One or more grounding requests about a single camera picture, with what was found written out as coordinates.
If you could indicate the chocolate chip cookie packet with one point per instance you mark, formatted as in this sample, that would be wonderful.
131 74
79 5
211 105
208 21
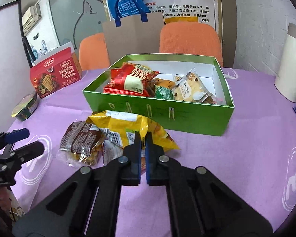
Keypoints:
189 88

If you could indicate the red cracker box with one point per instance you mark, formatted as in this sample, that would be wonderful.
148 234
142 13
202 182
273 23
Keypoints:
58 70

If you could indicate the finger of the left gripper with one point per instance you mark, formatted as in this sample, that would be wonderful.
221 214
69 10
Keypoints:
21 155
13 137

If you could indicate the pink nut packet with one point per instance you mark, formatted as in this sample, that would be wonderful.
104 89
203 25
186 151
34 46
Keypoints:
210 99

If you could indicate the brown cardboard sheet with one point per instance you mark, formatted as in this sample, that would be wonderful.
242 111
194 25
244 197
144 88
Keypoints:
131 35

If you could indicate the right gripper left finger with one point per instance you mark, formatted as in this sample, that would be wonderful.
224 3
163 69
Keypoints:
87 203

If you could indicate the green snack box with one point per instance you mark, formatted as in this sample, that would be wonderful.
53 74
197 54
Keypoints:
191 117

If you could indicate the red biscuit packet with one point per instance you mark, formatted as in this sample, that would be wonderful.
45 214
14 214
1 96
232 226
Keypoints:
130 79

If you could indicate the white thermos jug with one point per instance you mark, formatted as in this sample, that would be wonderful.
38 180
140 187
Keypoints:
285 81

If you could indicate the orange chair right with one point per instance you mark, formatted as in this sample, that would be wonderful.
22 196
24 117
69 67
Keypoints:
190 38

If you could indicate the person left hand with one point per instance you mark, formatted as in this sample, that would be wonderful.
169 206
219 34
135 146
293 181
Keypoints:
5 201

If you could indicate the orange chair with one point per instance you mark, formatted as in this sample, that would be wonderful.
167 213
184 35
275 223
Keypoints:
93 53
190 38

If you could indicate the yellow chip bag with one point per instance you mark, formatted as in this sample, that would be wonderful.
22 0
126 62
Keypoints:
120 128

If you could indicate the orange snack packet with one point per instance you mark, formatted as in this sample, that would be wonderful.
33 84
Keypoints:
163 83

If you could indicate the green pea packet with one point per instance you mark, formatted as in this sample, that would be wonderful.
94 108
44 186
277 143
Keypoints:
163 93

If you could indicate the wall poster chinese text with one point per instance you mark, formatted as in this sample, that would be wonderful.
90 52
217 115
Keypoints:
201 11

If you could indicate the air conditioner unit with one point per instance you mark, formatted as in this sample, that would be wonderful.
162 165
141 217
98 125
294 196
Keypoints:
30 18

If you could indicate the orange chair left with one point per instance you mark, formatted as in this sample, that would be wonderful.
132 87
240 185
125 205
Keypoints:
93 53

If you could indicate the clear twisted snack bag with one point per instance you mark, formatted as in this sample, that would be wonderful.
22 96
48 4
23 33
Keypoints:
82 144

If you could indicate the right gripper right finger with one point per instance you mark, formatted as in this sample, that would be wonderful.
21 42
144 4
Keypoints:
199 203

